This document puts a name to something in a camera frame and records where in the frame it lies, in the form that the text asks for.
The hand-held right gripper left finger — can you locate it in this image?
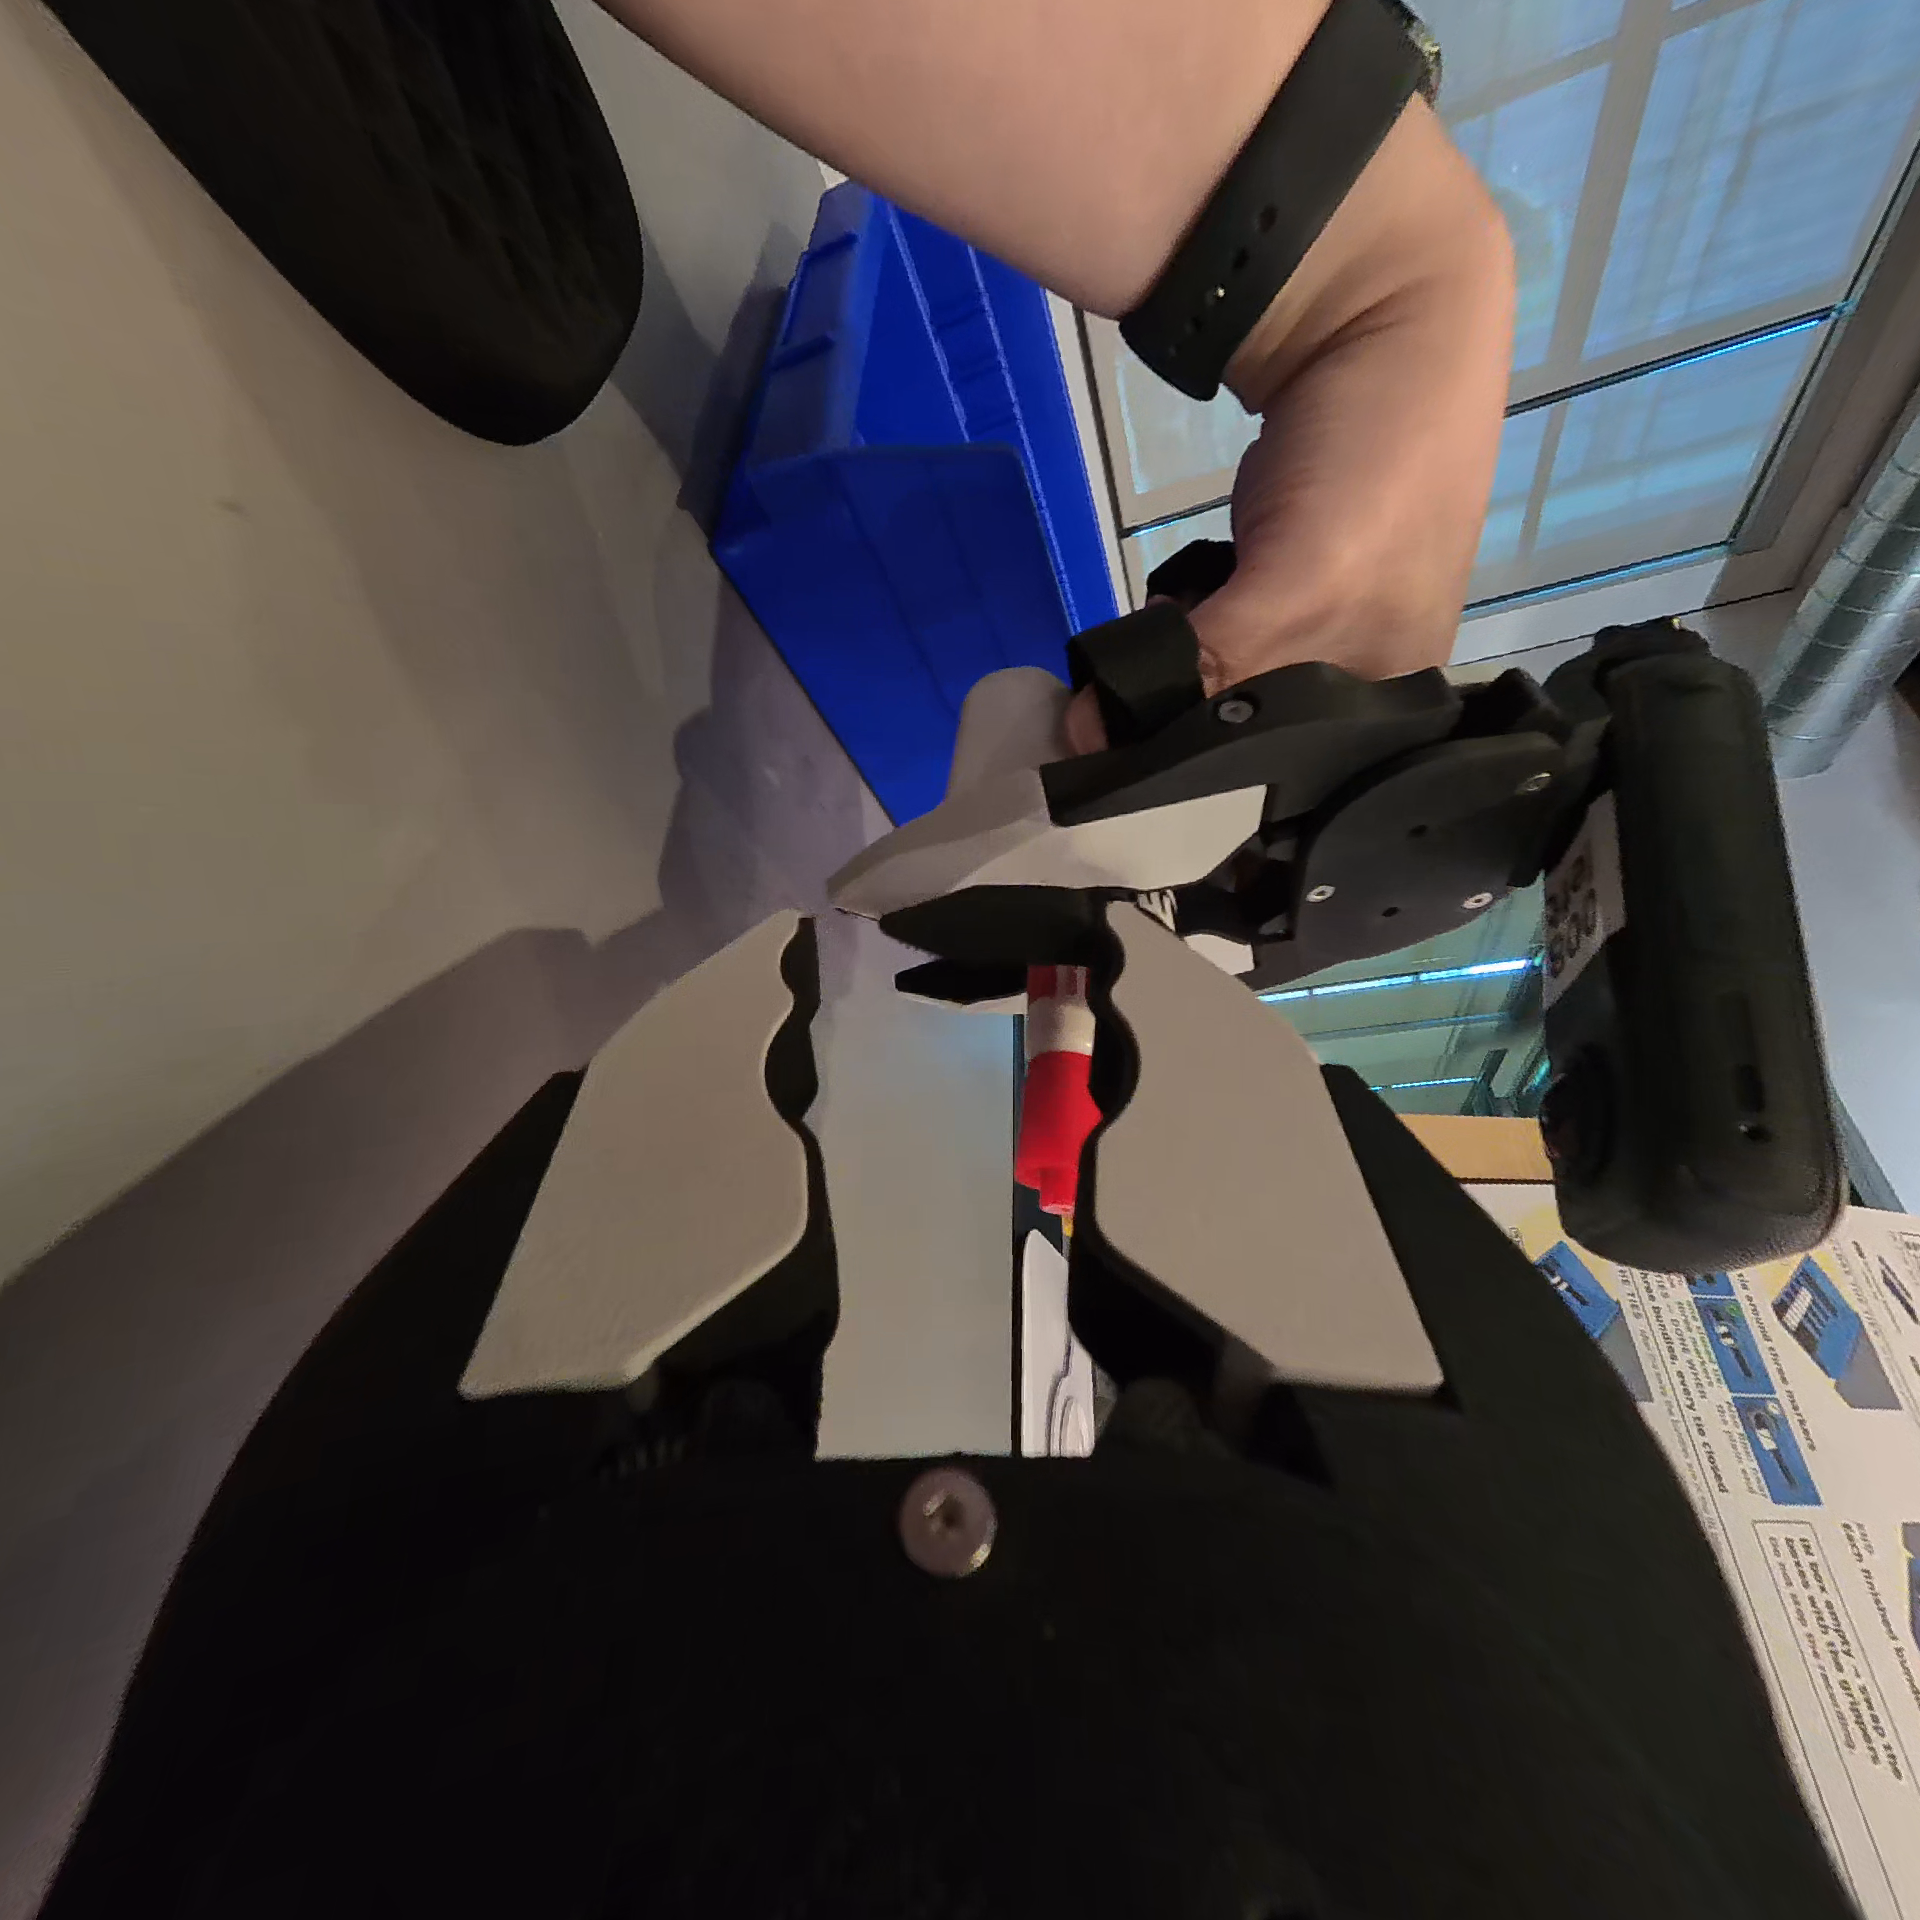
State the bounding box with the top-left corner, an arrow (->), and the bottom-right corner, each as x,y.
458,909 -> 838,1456

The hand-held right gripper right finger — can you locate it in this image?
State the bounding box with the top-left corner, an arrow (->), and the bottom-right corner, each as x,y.
1065,912 -> 1446,1456

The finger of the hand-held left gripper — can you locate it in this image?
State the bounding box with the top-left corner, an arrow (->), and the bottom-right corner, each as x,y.
897,891 -> 1259,1011
829,667 -> 1272,967

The red cap marker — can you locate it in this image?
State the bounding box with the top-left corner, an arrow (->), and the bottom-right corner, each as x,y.
1013,964 -> 1107,1220

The person's left hand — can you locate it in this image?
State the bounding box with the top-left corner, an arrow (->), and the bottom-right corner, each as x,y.
1062,95 -> 1517,756

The white plastic stand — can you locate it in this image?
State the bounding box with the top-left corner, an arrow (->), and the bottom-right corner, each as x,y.
1019,1222 -> 1108,1456

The blue plastic bin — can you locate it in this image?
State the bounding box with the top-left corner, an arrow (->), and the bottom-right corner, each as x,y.
708,180 -> 1126,828

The black wrist band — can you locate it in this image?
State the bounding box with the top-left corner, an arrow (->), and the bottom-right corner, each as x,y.
1118,0 -> 1445,404

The printed instruction sheet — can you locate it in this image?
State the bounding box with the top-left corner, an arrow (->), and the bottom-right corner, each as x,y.
1462,1176 -> 1920,1920

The silver ventilation duct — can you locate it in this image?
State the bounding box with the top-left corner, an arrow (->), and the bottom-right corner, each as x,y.
1762,434 -> 1920,782

